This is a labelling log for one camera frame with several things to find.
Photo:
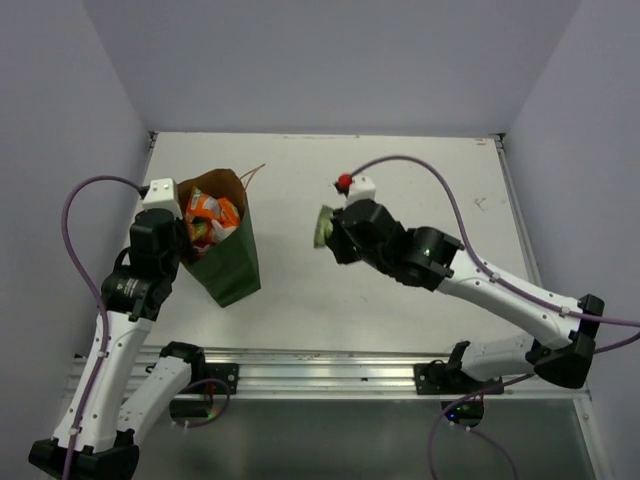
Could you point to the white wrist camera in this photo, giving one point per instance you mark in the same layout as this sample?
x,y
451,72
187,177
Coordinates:
x,y
163,194
355,188

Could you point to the green candy packet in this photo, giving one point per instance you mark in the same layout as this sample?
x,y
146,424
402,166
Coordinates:
x,y
323,227

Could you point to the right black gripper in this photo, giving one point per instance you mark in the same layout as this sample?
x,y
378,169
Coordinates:
x,y
337,244

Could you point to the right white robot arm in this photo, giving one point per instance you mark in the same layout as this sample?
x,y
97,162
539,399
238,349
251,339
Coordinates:
x,y
557,342

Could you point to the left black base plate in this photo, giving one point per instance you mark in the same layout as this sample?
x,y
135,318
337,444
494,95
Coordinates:
x,y
212,378

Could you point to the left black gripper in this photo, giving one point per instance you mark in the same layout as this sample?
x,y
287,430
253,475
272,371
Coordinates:
x,y
188,246

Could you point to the green paper bag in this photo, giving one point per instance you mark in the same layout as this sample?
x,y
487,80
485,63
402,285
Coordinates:
x,y
229,269

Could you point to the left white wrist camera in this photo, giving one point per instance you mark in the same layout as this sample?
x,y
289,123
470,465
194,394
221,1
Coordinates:
x,y
163,194

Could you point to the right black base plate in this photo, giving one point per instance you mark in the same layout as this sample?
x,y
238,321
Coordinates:
x,y
434,378

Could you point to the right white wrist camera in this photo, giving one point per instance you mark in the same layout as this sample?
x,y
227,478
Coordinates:
x,y
355,188

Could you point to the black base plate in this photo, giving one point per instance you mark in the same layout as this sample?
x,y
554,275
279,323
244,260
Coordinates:
x,y
212,378
434,378

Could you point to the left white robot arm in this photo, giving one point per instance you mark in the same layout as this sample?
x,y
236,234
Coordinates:
x,y
102,430

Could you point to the orange snack packet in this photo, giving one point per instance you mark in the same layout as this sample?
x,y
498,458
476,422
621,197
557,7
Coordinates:
x,y
219,211

